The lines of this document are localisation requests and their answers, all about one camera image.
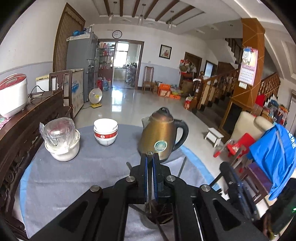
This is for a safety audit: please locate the dark chopstick four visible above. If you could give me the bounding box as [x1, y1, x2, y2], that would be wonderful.
[156, 219, 169, 241]

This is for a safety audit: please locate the dark grey utensil holder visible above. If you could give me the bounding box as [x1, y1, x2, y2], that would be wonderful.
[140, 199, 173, 229]

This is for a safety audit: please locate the red plastic child chair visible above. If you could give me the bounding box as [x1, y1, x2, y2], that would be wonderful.
[213, 133, 256, 165]

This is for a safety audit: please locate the blue cloth on chair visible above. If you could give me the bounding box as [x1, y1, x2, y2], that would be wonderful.
[247, 124, 295, 201]

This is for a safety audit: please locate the small white stool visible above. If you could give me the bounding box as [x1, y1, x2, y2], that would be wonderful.
[204, 128, 224, 147]

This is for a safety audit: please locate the grey tablecloth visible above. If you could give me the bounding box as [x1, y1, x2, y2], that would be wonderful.
[20, 125, 214, 240]

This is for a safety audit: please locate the white pot with plastic bag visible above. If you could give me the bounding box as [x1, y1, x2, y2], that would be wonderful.
[39, 117, 80, 162]

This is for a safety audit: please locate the gold electric kettle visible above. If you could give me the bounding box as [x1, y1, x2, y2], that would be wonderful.
[137, 107, 189, 161]

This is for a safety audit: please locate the dark wooden sideboard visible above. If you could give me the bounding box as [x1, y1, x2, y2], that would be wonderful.
[1, 90, 72, 240]

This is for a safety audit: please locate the small electric fan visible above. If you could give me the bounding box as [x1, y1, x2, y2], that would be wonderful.
[88, 88, 103, 108]

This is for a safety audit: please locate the white rice cooker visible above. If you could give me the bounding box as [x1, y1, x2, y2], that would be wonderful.
[0, 73, 28, 118]

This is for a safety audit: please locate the grey refrigerator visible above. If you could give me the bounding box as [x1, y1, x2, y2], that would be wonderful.
[66, 33, 98, 102]

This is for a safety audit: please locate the wall calendar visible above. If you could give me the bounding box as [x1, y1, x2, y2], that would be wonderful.
[238, 47, 258, 86]

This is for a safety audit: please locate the wooden chair by wall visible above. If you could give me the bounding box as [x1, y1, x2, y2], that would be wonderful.
[142, 66, 156, 92]

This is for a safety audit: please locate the framed wall picture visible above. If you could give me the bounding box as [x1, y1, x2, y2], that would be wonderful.
[159, 45, 172, 59]

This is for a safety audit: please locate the round wall clock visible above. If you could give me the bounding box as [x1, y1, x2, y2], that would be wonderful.
[112, 30, 122, 39]

